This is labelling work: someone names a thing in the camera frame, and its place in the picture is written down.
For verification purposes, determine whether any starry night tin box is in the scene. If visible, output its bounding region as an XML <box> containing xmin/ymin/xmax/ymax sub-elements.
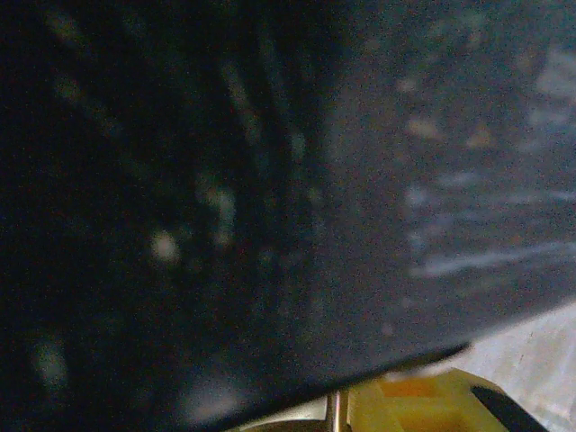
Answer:
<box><xmin>0</xmin><ymin>0</ymin><xmax>576</xmax><ymax>432</ymax></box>

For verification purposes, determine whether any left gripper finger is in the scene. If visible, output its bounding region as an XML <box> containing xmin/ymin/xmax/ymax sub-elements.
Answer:
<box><xmin>348</xmin><ymin>367</ymin><xmax>548</xmax><ymax>432</ymax></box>

